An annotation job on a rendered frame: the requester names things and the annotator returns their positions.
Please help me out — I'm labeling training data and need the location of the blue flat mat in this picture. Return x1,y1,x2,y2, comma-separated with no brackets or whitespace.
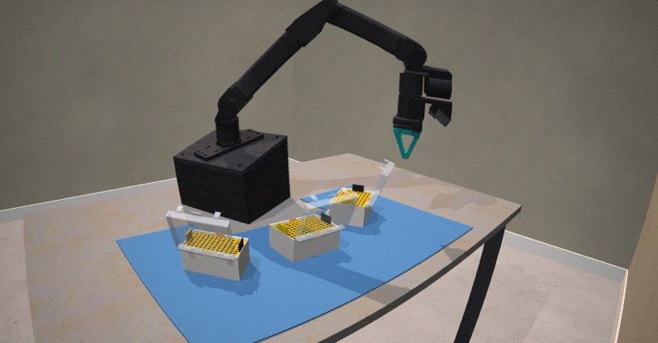
116,196,473,343

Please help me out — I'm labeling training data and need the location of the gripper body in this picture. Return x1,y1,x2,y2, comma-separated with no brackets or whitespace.
393,93,423,133

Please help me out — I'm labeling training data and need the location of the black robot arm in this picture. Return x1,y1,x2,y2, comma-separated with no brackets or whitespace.
193,0,452,161

